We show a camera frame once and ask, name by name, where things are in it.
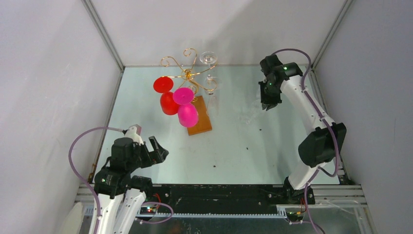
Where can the pink wine glass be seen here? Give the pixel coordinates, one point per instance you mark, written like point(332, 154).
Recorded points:
point(187, 113)

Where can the red wine glass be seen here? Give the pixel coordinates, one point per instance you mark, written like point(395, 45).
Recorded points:
point(164, 85)

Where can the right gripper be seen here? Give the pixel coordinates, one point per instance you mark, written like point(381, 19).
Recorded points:
point(265, 101)

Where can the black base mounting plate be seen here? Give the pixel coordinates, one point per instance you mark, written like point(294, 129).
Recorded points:
point(227, 199)

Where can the gold rack wooden base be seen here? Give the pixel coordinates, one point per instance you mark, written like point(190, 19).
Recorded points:
point(193, 77)

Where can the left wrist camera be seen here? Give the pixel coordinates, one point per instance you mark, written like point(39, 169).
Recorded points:
point(133, 132)

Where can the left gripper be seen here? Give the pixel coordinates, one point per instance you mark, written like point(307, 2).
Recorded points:
point(158, 155)

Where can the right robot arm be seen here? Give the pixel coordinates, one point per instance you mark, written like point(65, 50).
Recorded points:
point(320, 150)

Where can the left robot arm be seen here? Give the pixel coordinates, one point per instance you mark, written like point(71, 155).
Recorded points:
point(119, 193)

